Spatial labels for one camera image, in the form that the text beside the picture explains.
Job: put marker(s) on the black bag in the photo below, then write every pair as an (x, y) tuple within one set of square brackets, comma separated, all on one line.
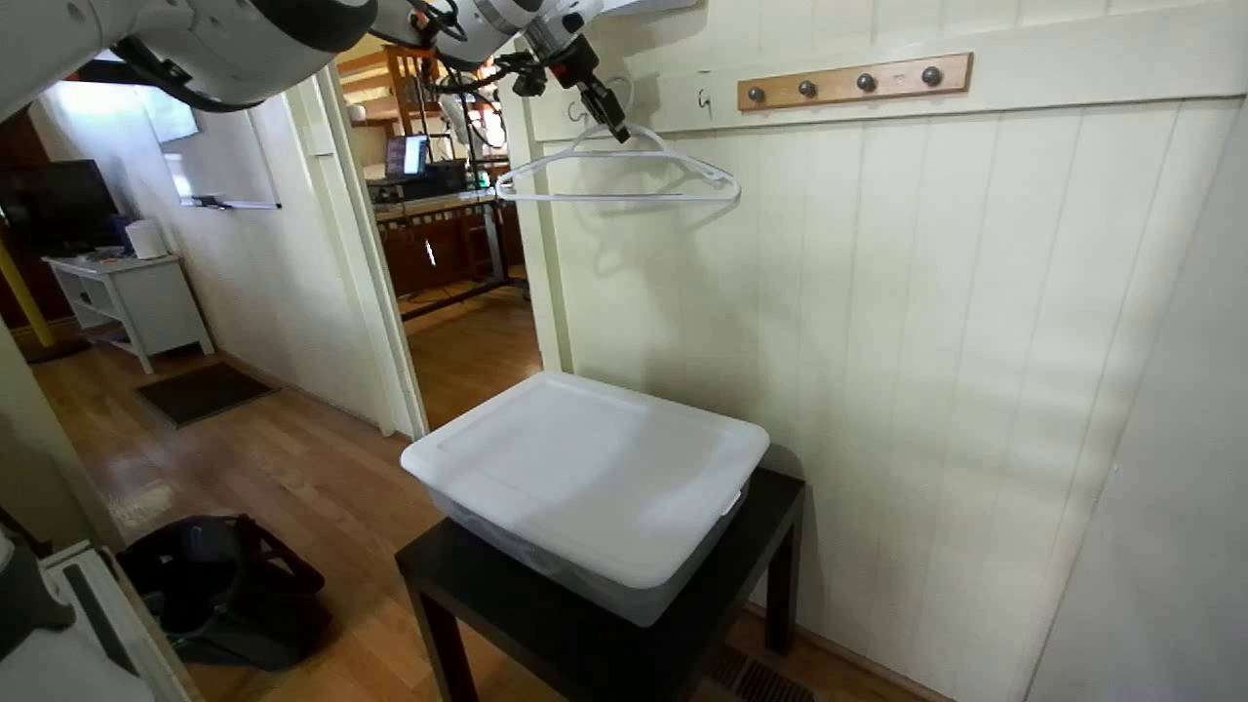
[(220, 588)]

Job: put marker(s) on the robot mounting stand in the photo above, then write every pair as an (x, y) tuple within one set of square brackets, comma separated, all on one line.
[(91, 650)]

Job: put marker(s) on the black side table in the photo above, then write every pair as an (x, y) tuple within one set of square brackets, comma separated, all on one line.
[(546, 627)]

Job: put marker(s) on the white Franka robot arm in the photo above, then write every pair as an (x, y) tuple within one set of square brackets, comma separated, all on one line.
[(198, 42)]

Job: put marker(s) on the white plastic storage bin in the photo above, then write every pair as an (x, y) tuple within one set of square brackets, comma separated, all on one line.
[(587, 470)]

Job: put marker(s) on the small white table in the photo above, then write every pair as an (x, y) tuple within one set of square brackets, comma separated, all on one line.
[(143, 295)]

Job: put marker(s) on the small metal wall hook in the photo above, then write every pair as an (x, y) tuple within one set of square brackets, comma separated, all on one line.
[(705, 100)]

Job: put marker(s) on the white plastic clothes hanger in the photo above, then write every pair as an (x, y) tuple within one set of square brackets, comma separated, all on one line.
[(728, 189)]

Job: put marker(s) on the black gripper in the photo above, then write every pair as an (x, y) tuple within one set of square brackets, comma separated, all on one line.
[(566, 43)]

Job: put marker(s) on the dark floor mat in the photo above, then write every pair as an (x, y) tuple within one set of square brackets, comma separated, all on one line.
[(202, 392)]

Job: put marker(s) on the dark wood cabinet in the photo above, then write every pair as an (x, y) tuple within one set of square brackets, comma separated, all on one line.
[(442, 246)]

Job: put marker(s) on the wooden peg rack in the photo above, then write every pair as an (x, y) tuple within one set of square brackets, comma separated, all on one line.
[(900, 78)]

